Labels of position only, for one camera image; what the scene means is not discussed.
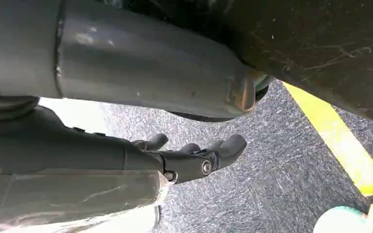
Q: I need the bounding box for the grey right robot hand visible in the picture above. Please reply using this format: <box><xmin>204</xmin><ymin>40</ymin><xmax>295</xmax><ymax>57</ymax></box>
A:
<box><xmin>0</xmin><ymin>0</ymin><xmax>258</xmax><ymax>227</ymax></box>

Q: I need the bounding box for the ribbed grey right arm sleeve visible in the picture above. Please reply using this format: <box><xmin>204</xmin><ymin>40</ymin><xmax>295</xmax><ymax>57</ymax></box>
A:
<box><xmin>0</xmin><ymin>95</ymin><xmax>40</xmax><ymax>122</ymax></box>

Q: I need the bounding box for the long yellow tape strip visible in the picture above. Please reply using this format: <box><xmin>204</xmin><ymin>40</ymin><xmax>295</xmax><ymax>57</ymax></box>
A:
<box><xmin>282</xmin><ymin>82</ymin><xmax>373</xmax><ymax>198</ymax></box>

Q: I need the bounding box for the white round teal-rimmed object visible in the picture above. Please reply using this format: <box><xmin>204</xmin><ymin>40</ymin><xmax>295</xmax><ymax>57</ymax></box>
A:
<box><xmin>313</xmin><ymin>205</ymin><xmax>371</xmax><ymax>233</ymax></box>

